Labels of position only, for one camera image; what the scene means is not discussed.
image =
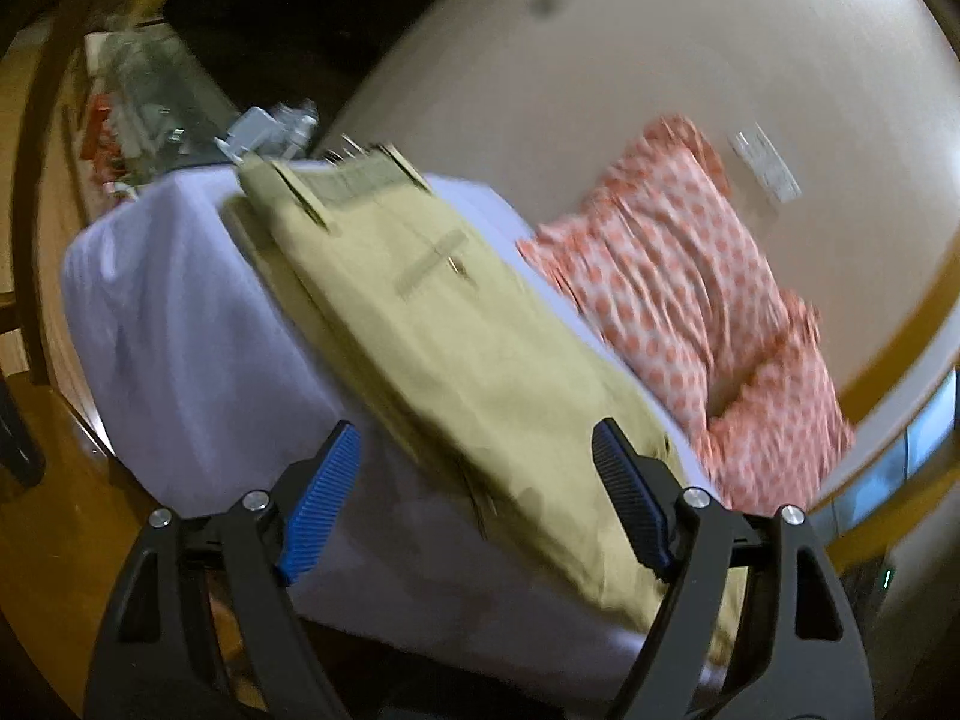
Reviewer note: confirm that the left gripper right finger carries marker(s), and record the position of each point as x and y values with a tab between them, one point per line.
754	621

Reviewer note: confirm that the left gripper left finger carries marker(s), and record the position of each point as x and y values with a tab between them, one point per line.
157	653

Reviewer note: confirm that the khaki pants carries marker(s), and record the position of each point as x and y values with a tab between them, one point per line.
460	358

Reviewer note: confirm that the polka dot pillow near window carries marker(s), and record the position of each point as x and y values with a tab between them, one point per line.
784	433

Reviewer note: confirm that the white bed sheet mattress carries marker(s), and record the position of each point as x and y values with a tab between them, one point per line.
207	392

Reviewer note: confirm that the cluttered side table items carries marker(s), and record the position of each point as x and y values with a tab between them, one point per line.
152	109

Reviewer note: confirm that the window with wooden frame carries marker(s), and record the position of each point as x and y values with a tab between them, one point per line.
883	401

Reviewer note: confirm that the polka dot pillow near switch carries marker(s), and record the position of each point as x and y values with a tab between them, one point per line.
660	266

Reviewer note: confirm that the white wall switch plate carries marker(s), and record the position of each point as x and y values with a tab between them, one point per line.
769	168

